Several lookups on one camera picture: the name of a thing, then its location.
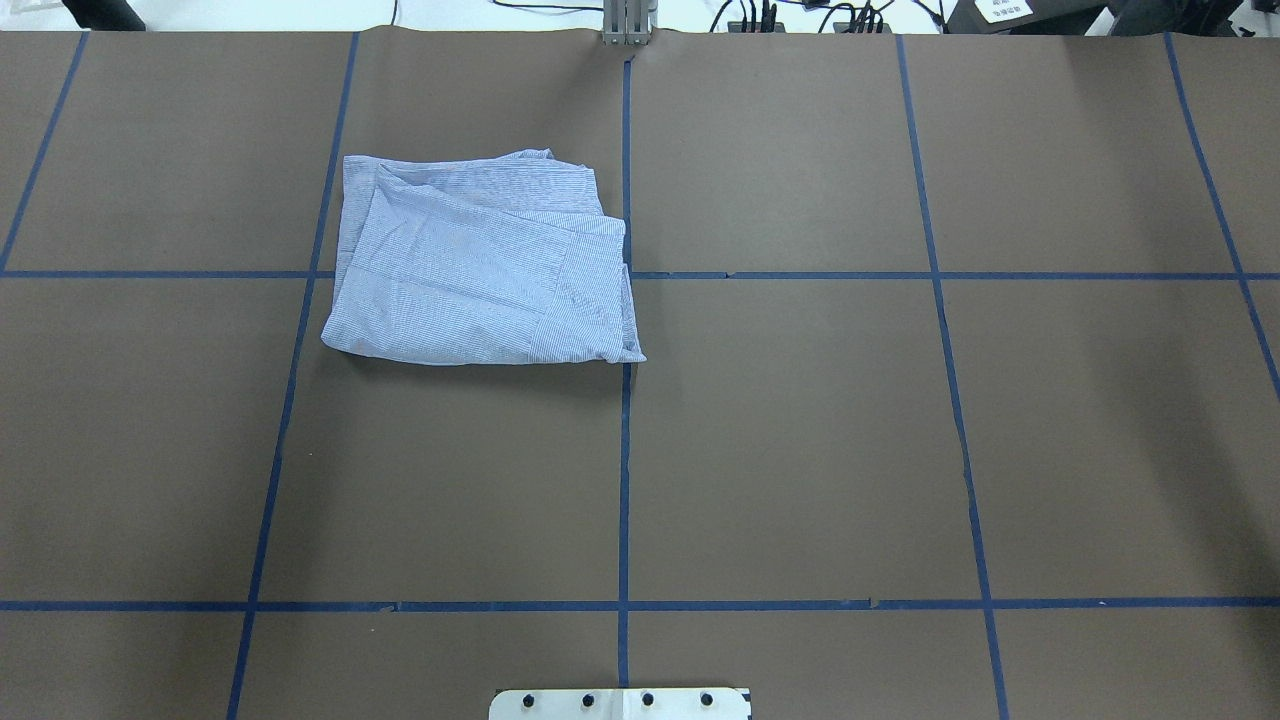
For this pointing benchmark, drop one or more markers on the light blue striped shirt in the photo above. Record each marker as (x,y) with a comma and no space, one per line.
(499,261)

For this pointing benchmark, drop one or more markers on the aluminium frame post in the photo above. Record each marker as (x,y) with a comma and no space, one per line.
(627,22)

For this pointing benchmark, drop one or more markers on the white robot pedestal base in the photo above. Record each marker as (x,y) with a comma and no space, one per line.
(623,703)

